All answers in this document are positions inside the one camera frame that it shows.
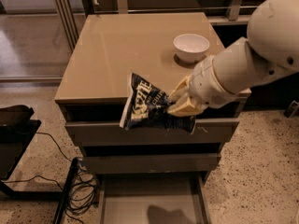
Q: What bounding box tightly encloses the dark object on floor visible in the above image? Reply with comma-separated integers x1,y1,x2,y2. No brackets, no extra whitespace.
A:
283,101,299,118

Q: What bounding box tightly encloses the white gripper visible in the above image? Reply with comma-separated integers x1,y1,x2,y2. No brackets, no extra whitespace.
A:
167,56,237,117

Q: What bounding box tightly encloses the white ceramic bowl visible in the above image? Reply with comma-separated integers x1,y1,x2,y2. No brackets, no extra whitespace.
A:
173,34,210,63

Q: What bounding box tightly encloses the blue chip bag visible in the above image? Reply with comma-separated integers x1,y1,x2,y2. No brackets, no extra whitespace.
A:
120,73,196,133

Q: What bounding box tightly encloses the black side table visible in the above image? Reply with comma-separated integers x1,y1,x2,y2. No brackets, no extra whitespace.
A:
0,105,62,202

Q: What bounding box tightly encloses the black cable bundle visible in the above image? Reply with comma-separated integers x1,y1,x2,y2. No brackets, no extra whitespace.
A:
3,131,100,224

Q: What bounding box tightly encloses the grey drawer cabinet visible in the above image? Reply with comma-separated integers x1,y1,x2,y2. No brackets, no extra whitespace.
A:
54,12,252,224

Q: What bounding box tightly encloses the black metal stand leg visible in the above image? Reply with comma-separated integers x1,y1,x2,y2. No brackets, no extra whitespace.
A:
52,158,78,224

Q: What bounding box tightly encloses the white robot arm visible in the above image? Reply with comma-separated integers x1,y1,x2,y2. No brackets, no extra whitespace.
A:
167,0,299,117

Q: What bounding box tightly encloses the grey open bottom drawer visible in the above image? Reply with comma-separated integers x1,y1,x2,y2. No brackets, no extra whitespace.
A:
99,174,211,224

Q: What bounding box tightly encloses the grey top drawer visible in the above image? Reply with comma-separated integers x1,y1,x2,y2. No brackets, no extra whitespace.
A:
65,118,239,147

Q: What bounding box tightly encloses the grey middle drawer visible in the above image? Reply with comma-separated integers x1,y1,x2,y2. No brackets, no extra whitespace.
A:
84,153,221,175

